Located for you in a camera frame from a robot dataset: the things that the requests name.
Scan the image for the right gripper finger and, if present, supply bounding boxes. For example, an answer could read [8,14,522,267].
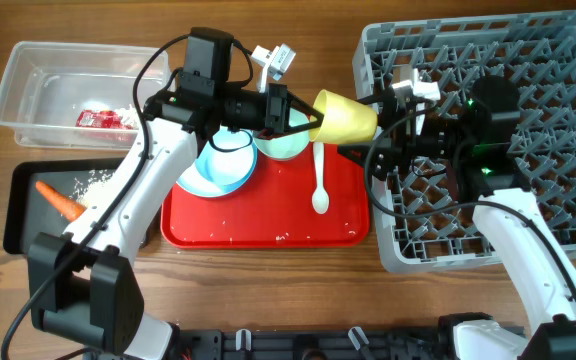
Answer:
[337,143,382,165]
[357,94,398,108]

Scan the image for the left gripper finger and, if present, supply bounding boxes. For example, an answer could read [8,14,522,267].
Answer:
[287,93,324,121]
[272,117,323,138]

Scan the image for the yellow plastic cup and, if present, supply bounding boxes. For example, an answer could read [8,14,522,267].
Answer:
[309,90,378,145]

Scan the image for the mint green bowl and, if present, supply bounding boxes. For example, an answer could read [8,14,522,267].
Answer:
[254,131,310,161]

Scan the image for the white plastic spoon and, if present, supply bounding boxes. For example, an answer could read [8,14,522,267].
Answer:
[312,142,330,215]

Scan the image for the light blue plate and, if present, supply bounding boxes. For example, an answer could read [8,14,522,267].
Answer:
[176,143,258,198]

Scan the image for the red snack wrapper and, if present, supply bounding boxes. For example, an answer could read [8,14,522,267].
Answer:
[76,110,133,130]

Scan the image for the rice and food scraps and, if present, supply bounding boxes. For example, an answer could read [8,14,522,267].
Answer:
[70,169,114,208]

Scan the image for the orange carrot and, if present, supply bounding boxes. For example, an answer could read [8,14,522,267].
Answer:
[35,181,87,222]

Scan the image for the white tissue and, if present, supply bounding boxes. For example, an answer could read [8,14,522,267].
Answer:
[115,105,139,130]

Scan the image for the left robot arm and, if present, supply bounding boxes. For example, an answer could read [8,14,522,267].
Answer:
[23,83,324,359]

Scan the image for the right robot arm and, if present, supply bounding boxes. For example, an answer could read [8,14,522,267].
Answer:
[339,75,576,359]

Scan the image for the grey dishwasher rack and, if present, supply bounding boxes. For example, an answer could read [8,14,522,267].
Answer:
[352,11,576,273]

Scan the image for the black waste tray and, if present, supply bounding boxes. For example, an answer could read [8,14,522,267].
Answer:
[3,158,122,255]

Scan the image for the red plastic tray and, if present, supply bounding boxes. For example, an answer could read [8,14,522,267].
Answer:
[160,145,370,249]

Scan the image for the clear plastic bin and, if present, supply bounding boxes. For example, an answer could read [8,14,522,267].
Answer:
[0,41,155,151]

